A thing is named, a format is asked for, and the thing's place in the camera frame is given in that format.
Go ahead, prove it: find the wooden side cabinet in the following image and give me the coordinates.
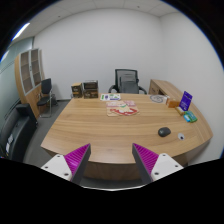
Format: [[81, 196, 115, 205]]
[[149, 79, 183, 100]]

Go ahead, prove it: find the black visitor chair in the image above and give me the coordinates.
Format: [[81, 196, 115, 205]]
[[37, 78, 58, 118]]

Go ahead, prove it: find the large brown cardboard box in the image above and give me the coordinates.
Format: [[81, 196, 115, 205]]
[[83, 89, 98, 99]]

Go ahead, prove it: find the white sticker sheet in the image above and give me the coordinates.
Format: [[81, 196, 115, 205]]
[[100, 93, 121, 101]]

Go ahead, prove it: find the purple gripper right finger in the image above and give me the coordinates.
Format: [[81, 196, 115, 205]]
[[131, 142, 185, 185]]

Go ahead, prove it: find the black box on top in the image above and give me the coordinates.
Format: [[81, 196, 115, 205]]
[[83, 80, 98, 90]]

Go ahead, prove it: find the orange small box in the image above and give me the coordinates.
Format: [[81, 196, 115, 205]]
[[166, 99, 180, 108]]

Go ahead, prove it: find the ceiling light strip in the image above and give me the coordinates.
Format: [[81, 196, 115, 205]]
[[11, 22, 30, 41]]

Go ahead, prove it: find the pink cartoon mouse pad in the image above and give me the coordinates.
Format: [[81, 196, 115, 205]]
[[106, 100, 139, 116]]

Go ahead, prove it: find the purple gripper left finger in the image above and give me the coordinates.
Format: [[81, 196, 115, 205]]
[[41, 143, 92, 185]]

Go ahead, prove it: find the purple standing card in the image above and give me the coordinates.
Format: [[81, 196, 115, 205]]
[[179, 91, 193, 111]]

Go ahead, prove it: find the black sofa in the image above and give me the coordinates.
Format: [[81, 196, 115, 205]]
[[0, 104, 37, 162]]

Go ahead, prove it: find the wooden bookshelf cabinet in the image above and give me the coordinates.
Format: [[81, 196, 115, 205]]
[[14, 49, 43, 118]]

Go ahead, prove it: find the white round cable grommet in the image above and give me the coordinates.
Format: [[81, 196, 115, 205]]
[[178, 133, 185, 140]]

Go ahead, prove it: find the small brown cardboard box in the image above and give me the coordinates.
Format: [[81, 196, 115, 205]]
[[71, 83, 83, 98]]

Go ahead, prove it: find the black computer mouse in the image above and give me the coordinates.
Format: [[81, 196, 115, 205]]
[[158, 127, 171, 137]]

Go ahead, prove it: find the black mesh office chair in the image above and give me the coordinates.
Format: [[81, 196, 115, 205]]
[[108, 69, 147, 94]]

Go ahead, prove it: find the green blue small pack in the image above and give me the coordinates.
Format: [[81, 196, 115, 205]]
[[184, 111, 197, 123]]

